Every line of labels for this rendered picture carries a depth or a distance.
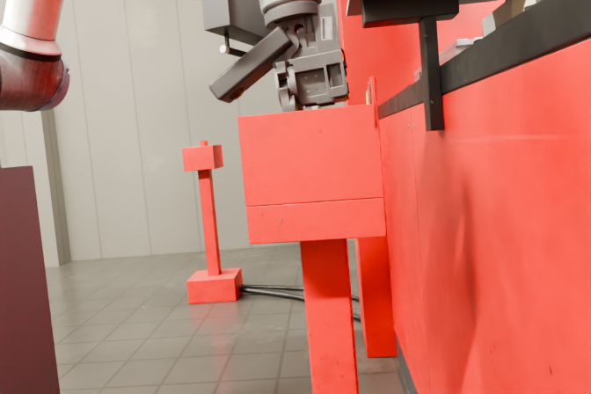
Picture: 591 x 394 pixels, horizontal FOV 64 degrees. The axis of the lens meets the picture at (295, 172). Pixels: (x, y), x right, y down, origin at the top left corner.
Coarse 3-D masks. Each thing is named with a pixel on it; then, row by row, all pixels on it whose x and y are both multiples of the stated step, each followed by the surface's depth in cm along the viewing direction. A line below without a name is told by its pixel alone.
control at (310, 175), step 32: (256, 128) 54; (288, 128) 53; (320, 128) 53; (352, 128) 52; (256, 160) 54; (288, 160) 54; (320, 160) 53; (352, 160) 53; (256, 192) 54; (288, 192) 54; (320, 192) 53; (352, 192) 53; (256, 224) 55; (288, 224) 54; (320, 224) 54; (352, 224) 53; (384, 224) 53
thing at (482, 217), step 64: (576, 64) 34; (384, 128) 144; (448, 128) 71; (512, 128) 46; (576, 128) 35; (384, 192) 157; (448, 192) 74; (512, 192) 48; (576, 192) 35; (448, 256) 77; (512, 256) 49; (576, 256) 36; (448, 320) 81; (512, 320) 51; (576, 320) 37; (448, 384) 85; (512, 384) 52; (576, 384) 38
